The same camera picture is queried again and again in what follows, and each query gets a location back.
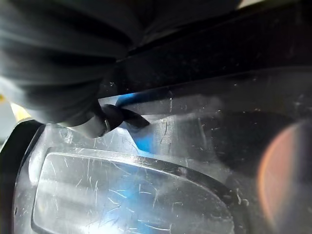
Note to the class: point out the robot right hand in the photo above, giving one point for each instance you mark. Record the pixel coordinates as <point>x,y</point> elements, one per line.
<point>53,63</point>

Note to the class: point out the black sole-shaped part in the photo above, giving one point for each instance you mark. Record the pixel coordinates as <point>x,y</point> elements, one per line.
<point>170,158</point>

